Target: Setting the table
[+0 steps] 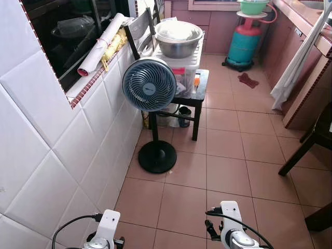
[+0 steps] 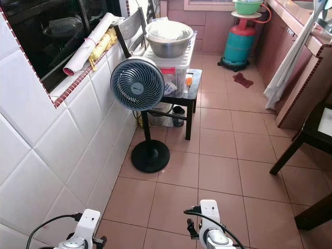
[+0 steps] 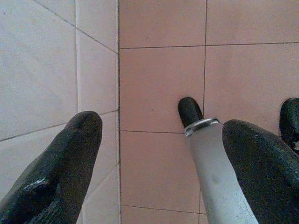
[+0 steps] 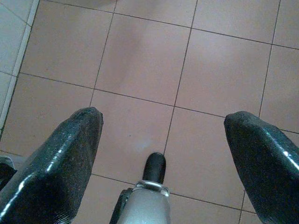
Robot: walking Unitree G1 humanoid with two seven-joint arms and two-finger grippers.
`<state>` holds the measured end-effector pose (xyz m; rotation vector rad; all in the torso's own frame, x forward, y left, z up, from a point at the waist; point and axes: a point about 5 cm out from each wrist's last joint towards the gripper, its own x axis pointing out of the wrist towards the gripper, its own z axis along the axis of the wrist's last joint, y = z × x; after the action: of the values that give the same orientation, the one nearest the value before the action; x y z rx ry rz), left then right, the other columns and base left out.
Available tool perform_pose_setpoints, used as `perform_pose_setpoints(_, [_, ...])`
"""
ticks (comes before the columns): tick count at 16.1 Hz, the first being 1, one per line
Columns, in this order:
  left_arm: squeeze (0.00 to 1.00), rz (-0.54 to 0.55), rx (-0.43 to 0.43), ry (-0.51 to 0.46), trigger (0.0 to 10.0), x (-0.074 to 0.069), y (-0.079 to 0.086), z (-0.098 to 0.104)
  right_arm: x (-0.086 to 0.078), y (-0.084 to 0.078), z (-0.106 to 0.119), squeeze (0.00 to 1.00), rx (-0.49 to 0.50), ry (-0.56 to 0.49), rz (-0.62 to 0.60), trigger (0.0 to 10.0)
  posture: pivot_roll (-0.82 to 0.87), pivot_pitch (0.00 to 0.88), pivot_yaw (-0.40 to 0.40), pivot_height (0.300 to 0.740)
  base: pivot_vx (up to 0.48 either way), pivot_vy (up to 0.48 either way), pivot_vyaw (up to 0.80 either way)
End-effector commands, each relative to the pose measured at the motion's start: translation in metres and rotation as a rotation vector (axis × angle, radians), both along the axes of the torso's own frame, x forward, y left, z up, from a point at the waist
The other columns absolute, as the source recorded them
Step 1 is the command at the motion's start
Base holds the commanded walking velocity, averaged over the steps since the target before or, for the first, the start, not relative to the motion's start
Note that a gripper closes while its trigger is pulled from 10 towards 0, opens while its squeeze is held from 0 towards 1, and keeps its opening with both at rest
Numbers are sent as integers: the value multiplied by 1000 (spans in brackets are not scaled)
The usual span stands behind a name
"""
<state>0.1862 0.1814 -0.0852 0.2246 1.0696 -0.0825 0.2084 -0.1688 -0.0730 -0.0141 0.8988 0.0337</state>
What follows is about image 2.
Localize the yellow bundle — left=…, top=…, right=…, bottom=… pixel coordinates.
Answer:
left=88, top=27, right=119, bottom=71

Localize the dark wooden table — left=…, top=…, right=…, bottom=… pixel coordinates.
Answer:
left=270, top=101, right=332, bottom=175

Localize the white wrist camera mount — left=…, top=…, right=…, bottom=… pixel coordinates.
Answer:
left=198, top=199, right=222, bottom=231
left=75, top=209, right=101, bottom=244

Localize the dark red floor rag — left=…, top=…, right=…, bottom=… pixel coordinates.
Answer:
left=232, top=72, right=255, bottom=89

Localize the white plastic bag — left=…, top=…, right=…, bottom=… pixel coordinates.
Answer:
left=148, top=103, right=173, bottom=128

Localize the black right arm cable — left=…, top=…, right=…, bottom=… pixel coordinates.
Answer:
left=183, top=206, right=245, bottom=249

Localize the white hanging cloth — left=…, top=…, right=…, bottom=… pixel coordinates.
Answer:
left=263, top=0, right=327, bottom=109

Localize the teal gas cylinder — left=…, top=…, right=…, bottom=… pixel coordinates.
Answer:
left=218, top=18, right=257, bottom=72

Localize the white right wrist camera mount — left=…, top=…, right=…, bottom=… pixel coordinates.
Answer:
left=198, top=199, right=222, bottom=231

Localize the clear plastic container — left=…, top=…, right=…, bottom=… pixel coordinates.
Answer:
left=43, top=17, right=84, bottom=39

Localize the rolled white paper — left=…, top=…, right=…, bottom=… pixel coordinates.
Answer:
left=63, top=12, right=119, bottom=77

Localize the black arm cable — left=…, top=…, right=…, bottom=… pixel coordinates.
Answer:
left=25, top=212, right=84, bottom=249
left=183, top=206, right=245, bottom=249

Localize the steel mixing bowl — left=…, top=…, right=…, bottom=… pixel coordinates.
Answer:
left=145, top=20, right=195, bottom=59

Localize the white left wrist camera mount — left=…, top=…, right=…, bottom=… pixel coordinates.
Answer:
left=75, top=209, right=101, bottom=244

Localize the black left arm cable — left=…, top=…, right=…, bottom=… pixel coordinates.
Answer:
left=25, top=212, right=84, bottom=249

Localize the dark wooden furniture piece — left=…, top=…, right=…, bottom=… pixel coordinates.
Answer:
left=294, top=195, right=332, bottom=231

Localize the green plastic basin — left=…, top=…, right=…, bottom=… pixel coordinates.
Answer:
left=232, top=0, right=265, bottom=16

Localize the brown kitchen counter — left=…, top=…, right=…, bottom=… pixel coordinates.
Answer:
left=257, top=0, right=332, bottom=129

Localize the clear plastic storage box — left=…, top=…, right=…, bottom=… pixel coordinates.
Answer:
left=148, top=39, right=197, bottom=98

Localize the black side table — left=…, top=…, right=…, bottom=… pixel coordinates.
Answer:
left=139, top=67, right=203, bottom=141

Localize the grey standing fan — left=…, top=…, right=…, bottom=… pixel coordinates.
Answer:
left=110, top=56, right=171, bottom=174

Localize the black folding chair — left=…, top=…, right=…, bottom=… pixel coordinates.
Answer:
left=114, top=7, right=148, bottom=58

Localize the orange gas hose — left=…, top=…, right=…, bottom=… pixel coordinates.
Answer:
left=257, top=3, right=273, bottom=24

